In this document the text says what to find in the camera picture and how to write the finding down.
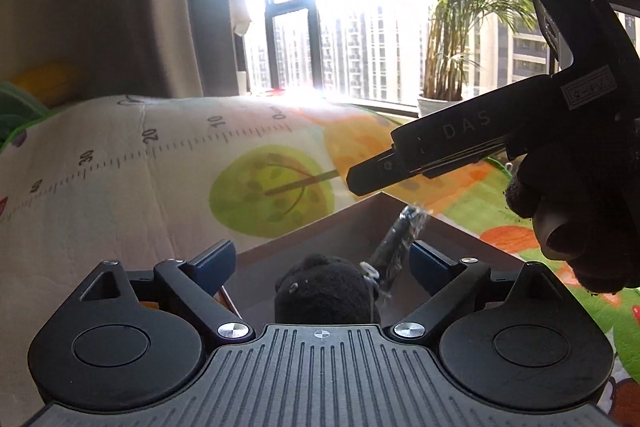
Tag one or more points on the person's right hand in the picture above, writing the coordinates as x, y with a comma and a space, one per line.
590, 207

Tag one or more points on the printed play mat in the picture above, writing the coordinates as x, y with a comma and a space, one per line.
100, 207

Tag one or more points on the dark item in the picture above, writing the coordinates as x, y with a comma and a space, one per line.
395, 237

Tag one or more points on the white plant pot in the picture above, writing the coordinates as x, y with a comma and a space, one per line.
432, 104

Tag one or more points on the potted palm plant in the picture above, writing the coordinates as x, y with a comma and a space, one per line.
445, 57

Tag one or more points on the black plush toy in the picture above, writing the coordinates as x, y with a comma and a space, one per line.
325, 292

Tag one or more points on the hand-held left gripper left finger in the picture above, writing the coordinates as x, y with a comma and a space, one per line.
215, 264

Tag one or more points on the yellow pillow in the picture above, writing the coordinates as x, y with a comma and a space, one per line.
45, 79

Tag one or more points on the pink cardboard box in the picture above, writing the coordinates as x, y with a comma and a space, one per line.
325, 232

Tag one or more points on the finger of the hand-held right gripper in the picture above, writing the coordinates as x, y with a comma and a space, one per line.
372, 174

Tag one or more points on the black window frame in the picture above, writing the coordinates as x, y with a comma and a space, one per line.
314, 47

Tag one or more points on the green blanket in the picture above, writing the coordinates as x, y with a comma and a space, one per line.
15, 107

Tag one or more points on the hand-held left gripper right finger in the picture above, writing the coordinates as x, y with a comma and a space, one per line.
430, 266

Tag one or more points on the grey curtain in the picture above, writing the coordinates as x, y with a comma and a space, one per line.
165, 7

